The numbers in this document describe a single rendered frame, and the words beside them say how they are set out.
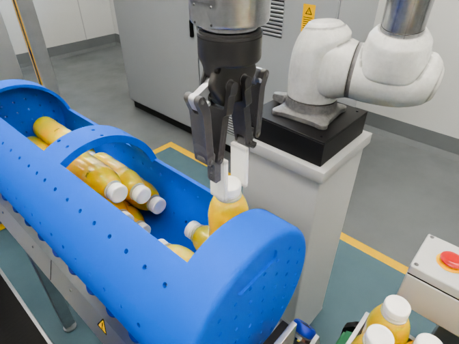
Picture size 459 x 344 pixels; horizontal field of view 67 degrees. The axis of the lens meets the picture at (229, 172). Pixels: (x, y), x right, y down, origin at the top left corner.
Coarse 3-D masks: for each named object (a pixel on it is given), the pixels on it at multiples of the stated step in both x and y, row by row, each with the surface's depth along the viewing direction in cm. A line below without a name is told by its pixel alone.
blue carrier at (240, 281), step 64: (0, 128) 76; (0, 192) 81; (64, 192) 59; (192, 192) 76; (64, 256) 60; (128, 256) 49; (192, 256) 45; (256, 256) 44; (128, 320) 49; (192, 320) 42; (256, 320) 54
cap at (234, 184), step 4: (228, 176) 54; (232, 176) 54; (228, 180) 53; (232, 180) 53; (236, 180) 53; (228, 184) 52; (232, 184) 52; (236, 184) 52; (240, 184) 52; (228, 188) 51; (232, 188) 51; (236, 188) 51; (240, 188) 52; (228, 192) 51; (232, 192) 51; (236, 192) 52; (228, 196) 51; (232, 196) 52; (236, 196) 52
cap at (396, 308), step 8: (392, 296) 56; (400, 296) 56; (384, 304) 56; (392, 304) 55; (400, 304) 55; (408, 304) 55; (384, 312) 56; (392, 312) 54; (400, 312) 54; (408, 312) 54; (400, 320) 54
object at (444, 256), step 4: (444, 252) 60; (448, 252) 60; (452, 252) 60; (440, 256) 60; (444, 256) 59; (448, 256) 59; (452, 256) 59; (456, 256) 59; (444, 260) 58; (448, 260) 58; (452, 260) 58; (456, 260) 58; (448, 264) 58; (452, 264) 58; (456, 264) 58; (456, 268) 58
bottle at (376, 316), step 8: (376, 312) 57; (368, 320) 59; (376, 320) 57; (384, 320) 56; (392, 320) 55; (408, 320) 56; (392, 328) 55; (400, 328) 55; (408, 328) 56; (400, 336) 55; (408, 336) 56
